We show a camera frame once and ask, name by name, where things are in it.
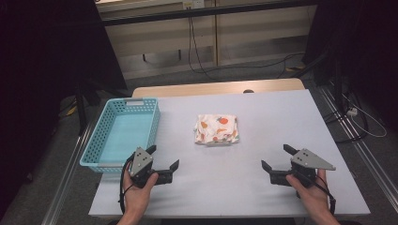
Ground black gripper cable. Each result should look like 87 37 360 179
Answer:
314 175 338 216
117 157 135 216

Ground person's right hand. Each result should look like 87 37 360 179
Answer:
285 169 333 217

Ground light blue plastic basket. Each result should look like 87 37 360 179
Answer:
79 97 161 174

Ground black floor cable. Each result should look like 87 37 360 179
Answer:
323 89 371 144

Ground white floor cable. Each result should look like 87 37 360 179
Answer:
342 93 389 139

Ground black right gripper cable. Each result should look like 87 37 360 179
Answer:
314 175 338 216

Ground light wooden table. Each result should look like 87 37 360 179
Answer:
131 78 306 98

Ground person's left hand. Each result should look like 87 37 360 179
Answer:
122 170 160 216

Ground black horizontal bar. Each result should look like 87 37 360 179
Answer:
100 1 317 27

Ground black hanging cable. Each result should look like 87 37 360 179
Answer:
187 16 306 81

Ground dark curtain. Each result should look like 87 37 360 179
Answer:
0 0 128 217
303 0 398 132

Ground aluminium floor rail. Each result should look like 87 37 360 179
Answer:
41 122 96 225
316 84 398 214

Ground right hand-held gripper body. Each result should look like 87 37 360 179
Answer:
268 148 337 189

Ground white cloth with orange print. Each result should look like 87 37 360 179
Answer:
193 113 240 146

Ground white wall socket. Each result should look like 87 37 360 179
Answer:
182 0 206 10

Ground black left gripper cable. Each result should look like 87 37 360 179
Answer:
117 157 135 216

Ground black metal stand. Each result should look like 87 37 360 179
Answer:
74 79 131 137
293 50 345 109

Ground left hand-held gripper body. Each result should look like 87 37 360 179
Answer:
129 146 174 189

